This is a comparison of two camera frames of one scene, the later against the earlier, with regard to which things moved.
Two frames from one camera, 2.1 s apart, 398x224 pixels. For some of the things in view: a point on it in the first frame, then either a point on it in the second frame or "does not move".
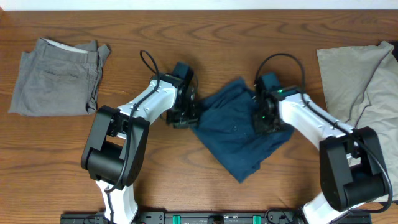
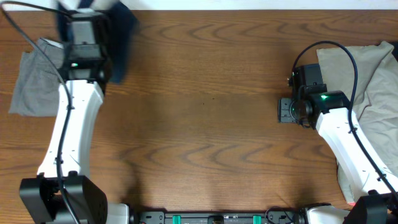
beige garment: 360,87 does not move
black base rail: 245,216 does not move
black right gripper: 265,121 -> 283,110
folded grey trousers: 58,79 does not move
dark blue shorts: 226,127 -> 122,32
